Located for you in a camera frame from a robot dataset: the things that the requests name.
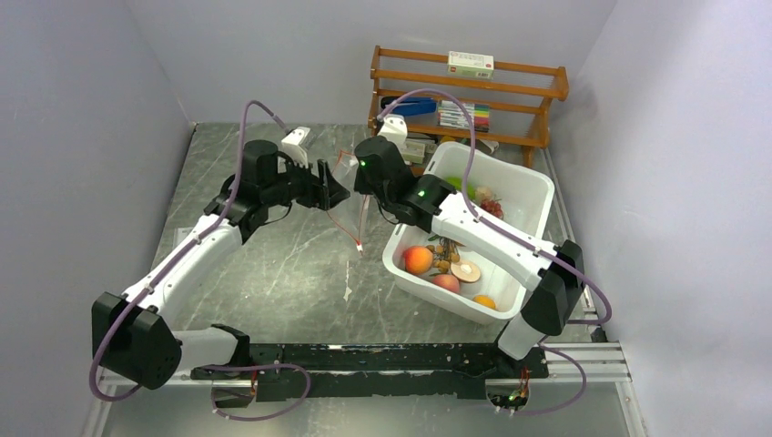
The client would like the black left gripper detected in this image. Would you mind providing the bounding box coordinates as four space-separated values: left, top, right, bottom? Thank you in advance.
262 152 350 210

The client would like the clear zip top bag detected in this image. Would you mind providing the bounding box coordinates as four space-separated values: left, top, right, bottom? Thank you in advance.
327 149 370 257

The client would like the red grape bunch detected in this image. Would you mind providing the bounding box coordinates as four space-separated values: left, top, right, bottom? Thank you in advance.
480 199 504 219

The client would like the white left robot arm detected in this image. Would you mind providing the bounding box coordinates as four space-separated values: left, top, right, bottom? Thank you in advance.
91 140 350 390

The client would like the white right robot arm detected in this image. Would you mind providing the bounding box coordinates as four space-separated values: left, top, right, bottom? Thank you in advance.
354 136 586 377

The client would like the white red box lower shelf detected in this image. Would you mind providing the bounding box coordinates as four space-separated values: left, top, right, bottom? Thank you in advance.
398 138 436 165

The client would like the blue stapler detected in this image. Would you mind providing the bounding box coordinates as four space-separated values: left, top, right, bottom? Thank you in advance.
391 97 437 117

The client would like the green starfruit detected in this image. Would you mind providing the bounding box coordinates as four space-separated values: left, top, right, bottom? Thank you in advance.
444 177 476 200

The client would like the coloured marker pen pack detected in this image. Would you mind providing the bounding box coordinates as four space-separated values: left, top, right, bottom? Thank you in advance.
437 100 491 133

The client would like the large orange peach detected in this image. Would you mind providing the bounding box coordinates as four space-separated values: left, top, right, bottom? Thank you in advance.
402 246 434 276

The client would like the brown longan twig bunch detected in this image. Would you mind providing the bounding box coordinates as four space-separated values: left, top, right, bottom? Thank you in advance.
425 234 461 276

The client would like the white garlic bulb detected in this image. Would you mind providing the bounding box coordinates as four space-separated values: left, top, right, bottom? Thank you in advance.
475 187 494 204

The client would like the small red peach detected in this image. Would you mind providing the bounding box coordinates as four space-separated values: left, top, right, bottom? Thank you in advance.
432 274 461 294

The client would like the white plastic bin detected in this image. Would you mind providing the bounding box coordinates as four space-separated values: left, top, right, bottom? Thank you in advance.
382 142 554 324

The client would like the half cut mushroom slice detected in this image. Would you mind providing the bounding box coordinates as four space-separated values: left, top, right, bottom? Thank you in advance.
450 260 482 283

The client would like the white green box on shelf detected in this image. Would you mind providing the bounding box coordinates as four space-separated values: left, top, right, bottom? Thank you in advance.
447 51 494 80

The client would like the wooden shelf rack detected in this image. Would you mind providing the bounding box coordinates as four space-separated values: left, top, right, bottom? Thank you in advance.
368 46 570 168

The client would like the paper sheet on table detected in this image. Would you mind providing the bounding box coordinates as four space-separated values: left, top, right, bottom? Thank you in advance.
172 227 192 249

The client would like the small orange fruit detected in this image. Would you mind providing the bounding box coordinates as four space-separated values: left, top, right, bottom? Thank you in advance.
472 295 497 310

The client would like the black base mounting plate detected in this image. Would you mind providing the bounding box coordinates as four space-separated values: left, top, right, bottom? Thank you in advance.
189 343 549 401

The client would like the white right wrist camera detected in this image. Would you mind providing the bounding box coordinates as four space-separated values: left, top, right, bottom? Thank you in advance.
377 114 408 148

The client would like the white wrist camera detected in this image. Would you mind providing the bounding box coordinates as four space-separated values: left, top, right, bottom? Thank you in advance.
377 114 408 148
280 127 312 168

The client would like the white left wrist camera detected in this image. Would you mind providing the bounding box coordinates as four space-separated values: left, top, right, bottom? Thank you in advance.
280 127 312 168

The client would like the aluminium rail frame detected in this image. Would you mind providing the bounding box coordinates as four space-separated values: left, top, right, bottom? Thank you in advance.
539 150 635 387

